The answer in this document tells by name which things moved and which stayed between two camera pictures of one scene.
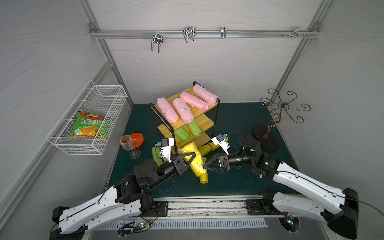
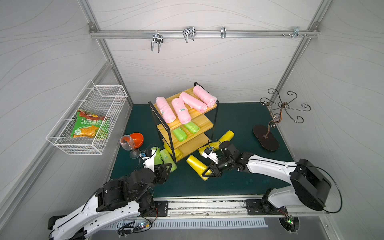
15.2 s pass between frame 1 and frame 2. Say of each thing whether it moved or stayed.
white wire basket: stayed
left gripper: moved
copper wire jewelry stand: stayed
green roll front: moved
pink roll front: stayed
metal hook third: stayed
